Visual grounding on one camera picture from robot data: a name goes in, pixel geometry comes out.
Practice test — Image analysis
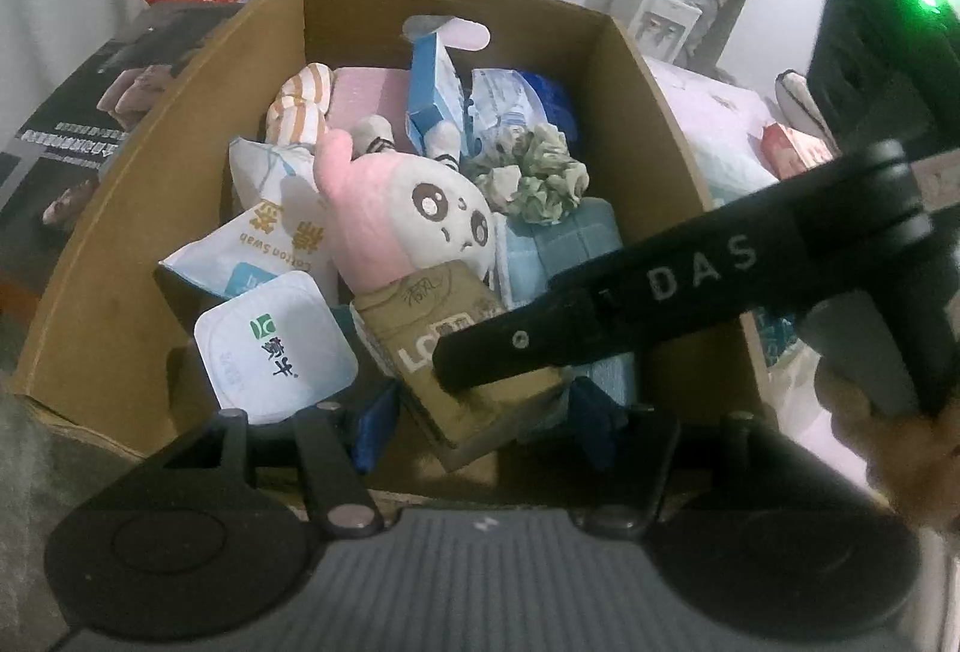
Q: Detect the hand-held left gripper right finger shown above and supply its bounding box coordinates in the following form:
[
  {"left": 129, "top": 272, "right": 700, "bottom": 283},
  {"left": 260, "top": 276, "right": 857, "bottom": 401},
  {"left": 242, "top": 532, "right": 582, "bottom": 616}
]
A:
[{"left": 574, "top": 378, "right": 796, "bottom": 540}]

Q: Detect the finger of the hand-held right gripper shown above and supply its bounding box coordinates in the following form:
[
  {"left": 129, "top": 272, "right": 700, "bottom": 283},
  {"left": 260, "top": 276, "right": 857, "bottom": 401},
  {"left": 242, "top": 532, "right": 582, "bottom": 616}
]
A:
[{"left": 433, "top": 292, "right": 640, "bottom": 392}]

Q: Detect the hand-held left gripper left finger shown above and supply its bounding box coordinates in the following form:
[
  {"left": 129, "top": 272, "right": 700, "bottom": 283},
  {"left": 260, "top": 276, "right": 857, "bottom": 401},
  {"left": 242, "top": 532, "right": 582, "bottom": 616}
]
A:
[{"left": 157, "top": 385, "right": 400, "bottom": 537}]

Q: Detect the brown cardboard carton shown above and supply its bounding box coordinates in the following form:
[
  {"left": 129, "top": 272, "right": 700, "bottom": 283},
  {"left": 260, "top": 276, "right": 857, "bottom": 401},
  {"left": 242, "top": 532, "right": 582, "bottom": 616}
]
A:
[{"left": 351, "top": 265, "right": 571, "bottom": 473}]

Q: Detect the blue checked towel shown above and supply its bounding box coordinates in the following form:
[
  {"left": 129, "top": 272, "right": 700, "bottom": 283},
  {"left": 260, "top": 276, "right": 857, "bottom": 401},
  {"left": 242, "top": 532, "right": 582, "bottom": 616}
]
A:
[{"left": 491, "top": 196, "right": 638, "bottom": 409}]

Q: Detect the white yogurt cup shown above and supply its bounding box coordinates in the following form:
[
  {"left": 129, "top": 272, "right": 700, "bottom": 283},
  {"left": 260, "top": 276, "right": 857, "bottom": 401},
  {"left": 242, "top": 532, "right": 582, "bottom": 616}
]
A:
[{"left": 193, "top": 271, "right": 359, "bottom": 424}]

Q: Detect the pink white plush toy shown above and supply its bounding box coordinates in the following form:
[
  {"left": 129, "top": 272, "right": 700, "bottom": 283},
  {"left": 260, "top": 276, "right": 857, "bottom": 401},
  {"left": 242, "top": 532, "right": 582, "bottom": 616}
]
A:
[{"left": 313, "top": 113, "right": 497, "bottom": 291}]

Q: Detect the green scrunchie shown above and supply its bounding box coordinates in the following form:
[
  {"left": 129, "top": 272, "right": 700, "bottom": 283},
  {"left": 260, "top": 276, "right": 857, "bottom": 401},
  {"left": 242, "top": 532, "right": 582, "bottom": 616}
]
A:
[{"left": 469, "top": 122, "right": 593, "bottom": 225}]

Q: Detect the white cotton swab packet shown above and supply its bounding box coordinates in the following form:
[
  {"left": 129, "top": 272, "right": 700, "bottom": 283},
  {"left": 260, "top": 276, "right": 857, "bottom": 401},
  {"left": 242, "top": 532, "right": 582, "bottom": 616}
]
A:
[{"left": 159, "top": 137, "right": 338, "bottom": 312}]

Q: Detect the blue wet wipes packet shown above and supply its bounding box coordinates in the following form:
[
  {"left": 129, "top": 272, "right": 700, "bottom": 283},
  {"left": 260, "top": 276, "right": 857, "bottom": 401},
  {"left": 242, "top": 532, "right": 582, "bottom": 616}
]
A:
[{"left": 469, "top": 67, "right": 580, "bottom": 154}]

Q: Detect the blue white small box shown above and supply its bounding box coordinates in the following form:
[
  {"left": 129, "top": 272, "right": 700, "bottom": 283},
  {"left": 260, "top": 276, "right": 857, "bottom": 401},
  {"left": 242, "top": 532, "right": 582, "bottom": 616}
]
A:
[{"left": 401, "top": 14, "right": 492, "bottom": 150}]

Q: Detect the pink flat pack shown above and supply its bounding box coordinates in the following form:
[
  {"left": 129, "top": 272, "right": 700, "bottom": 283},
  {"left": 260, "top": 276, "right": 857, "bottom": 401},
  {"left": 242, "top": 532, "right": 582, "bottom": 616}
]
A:
[{"left": 326, "top": 67, "right": 410, "bottom": 135}]

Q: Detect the brown cardboard box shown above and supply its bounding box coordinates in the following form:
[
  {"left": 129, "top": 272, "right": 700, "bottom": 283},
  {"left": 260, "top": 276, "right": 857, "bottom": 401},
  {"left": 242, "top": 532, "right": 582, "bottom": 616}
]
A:
[{"left": 7, "top": 0, "right": 773, "bottom": 503}]

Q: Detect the orange white striped cloth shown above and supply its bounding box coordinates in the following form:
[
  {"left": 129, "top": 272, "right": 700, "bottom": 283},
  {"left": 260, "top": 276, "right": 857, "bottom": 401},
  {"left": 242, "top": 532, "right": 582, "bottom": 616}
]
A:
[{"left": 266, "top": 62, "right": 335, "bottom": 154}]

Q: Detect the person's right hand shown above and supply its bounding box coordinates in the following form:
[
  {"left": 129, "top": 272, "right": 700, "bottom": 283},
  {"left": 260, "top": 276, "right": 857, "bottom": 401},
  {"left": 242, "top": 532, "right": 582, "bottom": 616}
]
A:
[{"left": 816, "top": 358, "right": 960, "bottom": 537}]

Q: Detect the pink tissue packet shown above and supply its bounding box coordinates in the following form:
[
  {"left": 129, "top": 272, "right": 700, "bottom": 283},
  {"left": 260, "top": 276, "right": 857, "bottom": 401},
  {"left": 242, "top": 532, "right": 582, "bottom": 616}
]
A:
[{"left": 761, "top": 122, "right": 837, "bottom": 182}]

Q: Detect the pink printed bedsheet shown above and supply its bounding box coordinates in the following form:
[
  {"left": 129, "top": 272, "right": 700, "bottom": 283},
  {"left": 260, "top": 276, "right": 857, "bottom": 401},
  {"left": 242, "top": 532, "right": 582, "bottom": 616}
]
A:
[{"left": 641, "top": 55, "right": 923, "bottom": 548}]

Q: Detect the white water dispenser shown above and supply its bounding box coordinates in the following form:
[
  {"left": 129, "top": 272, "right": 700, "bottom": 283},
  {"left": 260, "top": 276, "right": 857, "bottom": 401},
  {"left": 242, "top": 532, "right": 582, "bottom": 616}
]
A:
[{"left": 607, "top": 0, "right": 702, "bottom": 60}]

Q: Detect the dark printed carton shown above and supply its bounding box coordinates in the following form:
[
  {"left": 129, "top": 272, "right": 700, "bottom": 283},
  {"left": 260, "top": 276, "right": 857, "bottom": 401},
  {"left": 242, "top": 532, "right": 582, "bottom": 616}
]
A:
[{"left": 0, "top": 2, "right": 241, "bottom": 233}]

